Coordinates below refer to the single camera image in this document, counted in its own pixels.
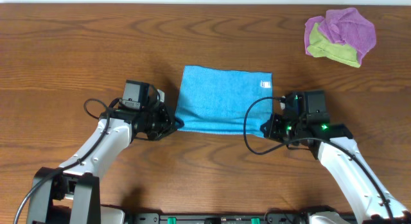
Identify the blue microfiber cloth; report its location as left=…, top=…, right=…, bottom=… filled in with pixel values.
left=175, top=65, right=273, bottom=137

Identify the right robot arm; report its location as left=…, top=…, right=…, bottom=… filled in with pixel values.
left=260, top=114, right=410, bottom=223

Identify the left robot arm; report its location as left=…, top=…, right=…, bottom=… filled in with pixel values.
left=22, top=98, right=184, bottom=223

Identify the green microfiber cloth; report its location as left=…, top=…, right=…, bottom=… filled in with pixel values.
left=306, top=22, right=360, bottom=68

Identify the purple microfiber cloth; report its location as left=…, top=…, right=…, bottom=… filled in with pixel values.
left=304, top=8, right=376, bottom=66

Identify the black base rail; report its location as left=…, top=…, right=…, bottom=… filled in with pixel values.
left=99, top=203, right=357, bottom=224

